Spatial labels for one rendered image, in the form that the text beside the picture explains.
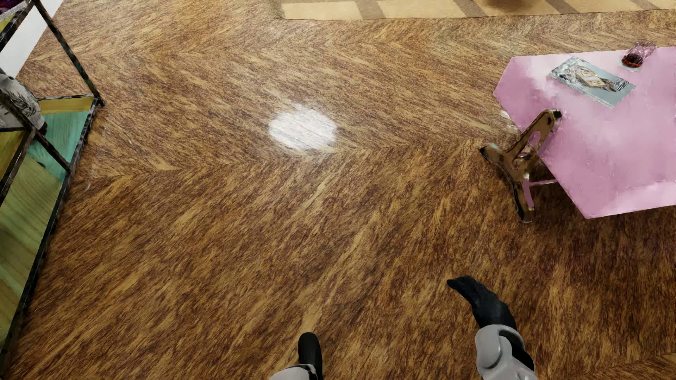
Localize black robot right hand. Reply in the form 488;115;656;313
447;275;518;329

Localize gold metal table leg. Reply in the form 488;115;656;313
479;109;563;223

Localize black robot left foot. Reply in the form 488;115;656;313
298;332;324;378

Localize pink hexagonal coffee table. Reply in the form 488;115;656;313
493;46;676;220

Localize grey robot left lower leg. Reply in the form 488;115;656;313
269;363;320;380

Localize grey glossy magazine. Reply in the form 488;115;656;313
548;56;636;109

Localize pink drinking glass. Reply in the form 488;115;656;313
621;41;657;69

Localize beige striped rug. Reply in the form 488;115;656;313
280;0;676;21

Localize green yellow shelf board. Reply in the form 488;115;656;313
0;96;96;344

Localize grey patterned cloth bundle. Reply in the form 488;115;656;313
0;70;47;133

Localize black metal frame shelf rack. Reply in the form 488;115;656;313
0;0;105;373

